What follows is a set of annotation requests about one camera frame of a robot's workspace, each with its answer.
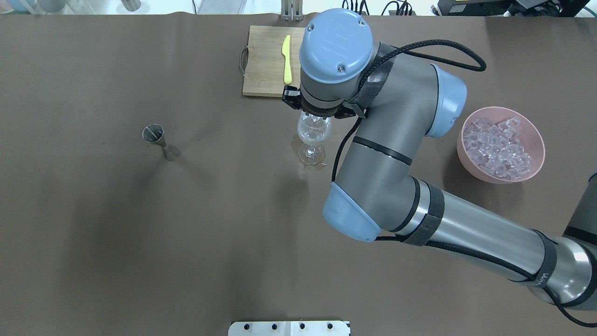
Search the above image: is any aluminium frame post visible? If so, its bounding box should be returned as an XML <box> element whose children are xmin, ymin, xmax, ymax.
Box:
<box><xmin>280</xmin><ymin>0</ymin><xmax>304</xmax><ymax>22</ymax></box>

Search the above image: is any clear wine glass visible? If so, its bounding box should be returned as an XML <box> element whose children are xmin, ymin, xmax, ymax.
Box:
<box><xmin>297</xmin><ymin>112</ymin><xmax>331</xmax><ymax>166</ymax></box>

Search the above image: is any small steel jigger cup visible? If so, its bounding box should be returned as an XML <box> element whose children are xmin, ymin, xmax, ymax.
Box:
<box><xmin>141</xmin><ymin>124</ymin><xmax>181</xmax><ymax>162</ymax></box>

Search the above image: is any pink bowl of ice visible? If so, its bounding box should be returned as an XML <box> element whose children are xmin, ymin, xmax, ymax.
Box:
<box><xmin>457</xmin><ymin>106</ymin><xmax>546</xmax><ymax>184</ymax></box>

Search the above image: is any yellow plastic knife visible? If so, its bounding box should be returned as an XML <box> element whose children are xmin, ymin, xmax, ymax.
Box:
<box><xmin>281</xmin><ymin>35</ymin><xmax>293</xmax><ymax>85</ymax></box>

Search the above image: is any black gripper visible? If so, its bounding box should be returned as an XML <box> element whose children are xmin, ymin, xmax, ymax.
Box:
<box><xmin>301</xmin><ymin>100</ymin><xmax>348</xmax><ymax>118</ymax></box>

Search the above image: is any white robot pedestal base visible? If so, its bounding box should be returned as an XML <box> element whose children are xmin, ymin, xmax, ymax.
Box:
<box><xmin>228</xmin><ymin>320</ymin><xmax>352</xmax><ymax>336</ymax></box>

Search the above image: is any bamboo cutting board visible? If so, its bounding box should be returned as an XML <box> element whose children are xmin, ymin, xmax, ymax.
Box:
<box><xmin>242</xmin><ymin>25</ymin><xmax>305</xmax><ymax>98</ymax></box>

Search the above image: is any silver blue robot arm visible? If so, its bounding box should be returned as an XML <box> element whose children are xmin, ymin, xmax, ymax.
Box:
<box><xmin>300</xmin><ymin>8</ymin><xmax>597</xmax><ymax>311</ymax></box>

